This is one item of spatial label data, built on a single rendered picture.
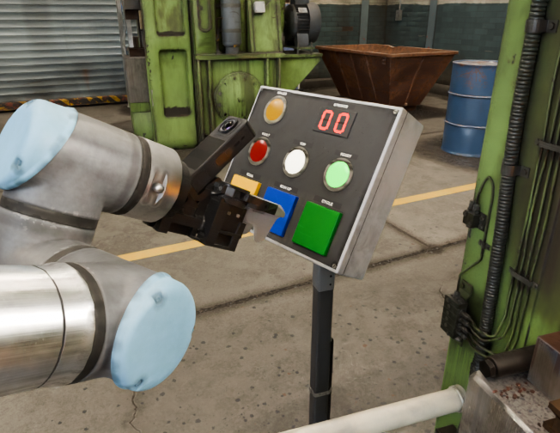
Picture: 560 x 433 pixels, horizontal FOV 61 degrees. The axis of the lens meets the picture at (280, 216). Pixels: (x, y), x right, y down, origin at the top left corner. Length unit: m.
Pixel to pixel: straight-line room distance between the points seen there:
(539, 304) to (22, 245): 0.72
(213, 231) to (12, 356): 0.32
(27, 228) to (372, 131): 0.53
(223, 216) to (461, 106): 4.63
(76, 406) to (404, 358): 1.30
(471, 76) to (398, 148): 4.30
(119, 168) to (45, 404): 1.66
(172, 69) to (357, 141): 4.42
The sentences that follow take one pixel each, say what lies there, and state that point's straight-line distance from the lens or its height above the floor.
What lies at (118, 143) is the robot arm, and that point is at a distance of 0.51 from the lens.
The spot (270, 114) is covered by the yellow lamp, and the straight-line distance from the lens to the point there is 0.95.
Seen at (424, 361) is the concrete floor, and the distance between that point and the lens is 2.17.
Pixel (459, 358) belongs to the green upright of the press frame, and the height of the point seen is 0.70.
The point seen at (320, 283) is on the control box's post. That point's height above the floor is 0.82.
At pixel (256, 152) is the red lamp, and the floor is 1.09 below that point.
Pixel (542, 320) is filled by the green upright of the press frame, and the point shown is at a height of 0.89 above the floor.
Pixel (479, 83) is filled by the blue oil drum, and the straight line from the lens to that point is 5.08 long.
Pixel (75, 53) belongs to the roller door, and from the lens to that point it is 8.12.
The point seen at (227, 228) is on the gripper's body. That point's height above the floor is 1.08.
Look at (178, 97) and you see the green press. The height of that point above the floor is 0.53.
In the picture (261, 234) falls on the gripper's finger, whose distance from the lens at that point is 0.67.
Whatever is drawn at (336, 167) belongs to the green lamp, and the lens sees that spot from 0.80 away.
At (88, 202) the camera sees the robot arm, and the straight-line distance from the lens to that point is 0.49.
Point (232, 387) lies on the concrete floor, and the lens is 1.98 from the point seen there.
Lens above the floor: 1.34
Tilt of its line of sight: 23 degrees down
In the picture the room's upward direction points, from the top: straight up
